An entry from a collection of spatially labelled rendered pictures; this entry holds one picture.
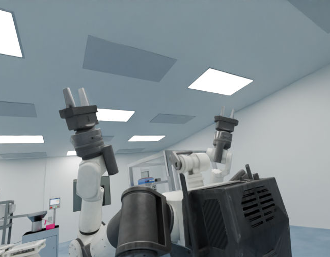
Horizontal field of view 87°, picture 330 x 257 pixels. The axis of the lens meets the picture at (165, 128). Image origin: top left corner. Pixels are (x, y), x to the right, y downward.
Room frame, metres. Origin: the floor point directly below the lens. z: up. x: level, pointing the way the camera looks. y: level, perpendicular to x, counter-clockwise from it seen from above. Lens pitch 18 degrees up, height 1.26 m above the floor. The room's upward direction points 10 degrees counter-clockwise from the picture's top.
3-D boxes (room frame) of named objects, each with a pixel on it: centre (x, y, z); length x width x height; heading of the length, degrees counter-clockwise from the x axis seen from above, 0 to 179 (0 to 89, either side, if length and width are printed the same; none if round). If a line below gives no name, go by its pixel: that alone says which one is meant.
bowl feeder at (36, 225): (4.17, 3.09, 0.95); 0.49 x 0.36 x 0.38; 123
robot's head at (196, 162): (0.62, -0.08, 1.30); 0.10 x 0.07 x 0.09; 123
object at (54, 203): (4.38, 2.93, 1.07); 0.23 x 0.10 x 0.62; 123
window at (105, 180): (7.06, 3.22, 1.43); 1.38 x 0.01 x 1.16; 123
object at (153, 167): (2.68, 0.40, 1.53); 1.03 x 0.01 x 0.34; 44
